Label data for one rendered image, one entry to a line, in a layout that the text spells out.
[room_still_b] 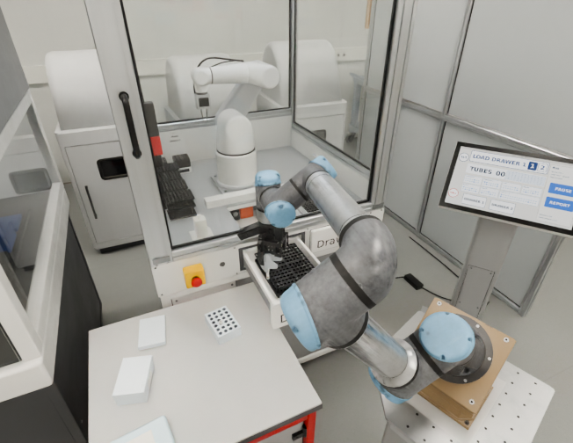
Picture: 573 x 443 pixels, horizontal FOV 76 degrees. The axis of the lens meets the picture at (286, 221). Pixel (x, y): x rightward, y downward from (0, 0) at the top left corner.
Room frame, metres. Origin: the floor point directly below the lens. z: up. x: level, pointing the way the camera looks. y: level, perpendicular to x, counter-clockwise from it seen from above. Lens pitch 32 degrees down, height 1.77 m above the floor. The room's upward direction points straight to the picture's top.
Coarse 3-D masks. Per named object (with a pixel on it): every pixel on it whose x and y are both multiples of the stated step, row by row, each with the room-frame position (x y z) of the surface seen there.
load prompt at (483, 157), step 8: (472, 152) 1.55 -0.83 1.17; (480, 152) 1.54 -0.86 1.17; (472, 160) 1.52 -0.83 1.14; (480, 160) 1.51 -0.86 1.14; (488, 160) 1.50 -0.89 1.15; (496, 160) 1.49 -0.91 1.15; (504, 160) 1.48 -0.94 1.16; (512, 160) 1.47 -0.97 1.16; (520, 160) 1.46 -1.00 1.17; (528, 160) 1.45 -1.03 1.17; (512, 168) 1.44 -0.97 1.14; (520, 168) 1.43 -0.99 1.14; (528, 168) 1.42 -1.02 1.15; (536, 168) 1.41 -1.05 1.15; (544, 168) 1.40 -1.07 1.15
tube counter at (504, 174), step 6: (498, 174) 1.44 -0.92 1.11; (504, 174) 1.44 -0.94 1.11; (510, 174) 1.43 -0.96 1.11; (516, 174) 1.42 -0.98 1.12; (522, 174) 1.41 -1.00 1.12; (528, 174) 1.41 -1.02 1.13; (510, 180) 1.41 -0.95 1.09; (516, 180) 1.40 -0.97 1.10; (522, 180) 1.40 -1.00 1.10; (528, 180) 1.39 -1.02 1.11; (534, 180) 1.38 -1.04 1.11; (540, 180) 1.37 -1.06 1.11
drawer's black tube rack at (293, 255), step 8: (288, 248) 1.19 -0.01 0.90; (296, 248) 1.19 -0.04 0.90; (256, 256) 1.14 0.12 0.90; (288, 256) 1.14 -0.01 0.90; (296, 256) 1.14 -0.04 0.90; (304, 256) 1.14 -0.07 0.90; (280, 264) 1.09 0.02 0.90; (288, 264) 1.09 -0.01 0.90; (296, 264) 1.09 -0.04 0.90; (304, 264) 1.12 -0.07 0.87; (264, 272) 1.07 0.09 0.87; (272, 272) 1.04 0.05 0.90; (280, 272) 1.04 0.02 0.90; (288, 272) 1.04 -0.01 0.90; (296, 272) 1.04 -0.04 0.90; (304, 272) 1.04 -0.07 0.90; (272, 280) 1.03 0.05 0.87; (280, 280) 0.99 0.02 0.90; (272, 288) 0.98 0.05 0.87; (280, 288) 0.98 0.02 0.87
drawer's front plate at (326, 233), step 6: (324, 228) 1.30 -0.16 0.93; (330, 228) 1.30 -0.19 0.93; (312, 234) 1.26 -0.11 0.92; (318, 234) 1.28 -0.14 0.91; (324, 234) 1.29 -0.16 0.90; (330, 234) 1.30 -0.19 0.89; (312, 240) 1.26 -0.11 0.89; (318, 240) 1.28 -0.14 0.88; (324, 240) 1.29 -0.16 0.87; (330, 240) 1.30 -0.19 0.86; (336, 240) 1.31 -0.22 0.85; (312, 246) 1.26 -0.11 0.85; (324, 246) 1.29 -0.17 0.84; (330, 246) 1.30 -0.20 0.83; (312, 252) 1.26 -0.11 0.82
